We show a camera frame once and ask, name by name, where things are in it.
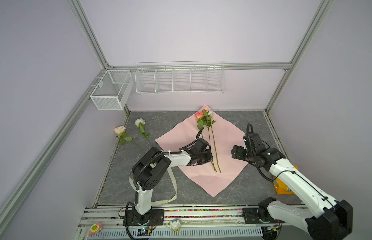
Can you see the white fake rose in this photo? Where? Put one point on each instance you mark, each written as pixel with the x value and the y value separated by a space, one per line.
pixel 210 123
pixel 140 124

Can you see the cream fake rose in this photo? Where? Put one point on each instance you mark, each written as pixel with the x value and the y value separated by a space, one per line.
pixel 124 138

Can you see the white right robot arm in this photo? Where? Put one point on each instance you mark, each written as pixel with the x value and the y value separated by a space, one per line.
pixel 324 217

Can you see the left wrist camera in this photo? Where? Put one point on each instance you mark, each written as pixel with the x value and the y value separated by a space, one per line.
pixel 201 145

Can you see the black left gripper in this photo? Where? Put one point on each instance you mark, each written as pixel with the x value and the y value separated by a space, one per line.
pixel 209 156

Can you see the white mesh box basket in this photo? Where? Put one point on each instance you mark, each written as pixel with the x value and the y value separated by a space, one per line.
pixel 113 90

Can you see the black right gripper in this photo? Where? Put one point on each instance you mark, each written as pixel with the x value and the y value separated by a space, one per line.
pixel 234 151

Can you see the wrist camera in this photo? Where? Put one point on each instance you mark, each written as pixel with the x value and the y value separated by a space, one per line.
pixel 201 145
pixel 253 140

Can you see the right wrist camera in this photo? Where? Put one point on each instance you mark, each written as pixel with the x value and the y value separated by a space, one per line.
pixel 253 140

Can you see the white crumpled toy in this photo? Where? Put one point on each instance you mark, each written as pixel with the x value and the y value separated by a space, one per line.
pixel 175 225

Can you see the aluminium enclosure frame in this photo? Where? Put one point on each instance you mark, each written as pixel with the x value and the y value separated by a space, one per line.
pixel 46 64

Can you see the yellow snack bag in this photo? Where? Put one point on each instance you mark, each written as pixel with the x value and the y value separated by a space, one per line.
pixel 281 188

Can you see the red pink fake rose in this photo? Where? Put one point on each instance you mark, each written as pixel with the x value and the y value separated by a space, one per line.
pixel 201 123

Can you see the front rail base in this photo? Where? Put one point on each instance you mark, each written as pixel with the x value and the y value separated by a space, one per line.
pixel 198 222

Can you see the pink purple wrapping paper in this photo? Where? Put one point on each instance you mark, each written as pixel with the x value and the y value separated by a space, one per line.
pixel 208 176

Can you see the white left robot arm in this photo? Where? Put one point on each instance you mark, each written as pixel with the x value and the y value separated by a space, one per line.
pixel 150 169

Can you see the white wire shelf basket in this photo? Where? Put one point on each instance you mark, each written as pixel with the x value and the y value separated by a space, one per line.
pixel 180 77

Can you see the pink green round toy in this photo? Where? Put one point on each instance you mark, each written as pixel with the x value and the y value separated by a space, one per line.
pixel 95 228

